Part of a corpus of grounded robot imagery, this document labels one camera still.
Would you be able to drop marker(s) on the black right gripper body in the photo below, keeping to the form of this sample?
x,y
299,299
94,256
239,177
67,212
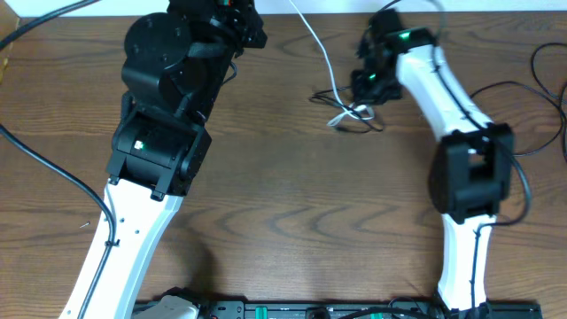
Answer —
x,y
376,87

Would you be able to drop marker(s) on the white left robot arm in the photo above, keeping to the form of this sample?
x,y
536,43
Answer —
x,y
176,63

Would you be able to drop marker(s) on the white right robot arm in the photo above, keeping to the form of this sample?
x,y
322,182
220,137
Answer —
x,y
470,171

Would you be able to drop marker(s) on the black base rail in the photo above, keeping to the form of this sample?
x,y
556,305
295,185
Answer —
x,y
175,307

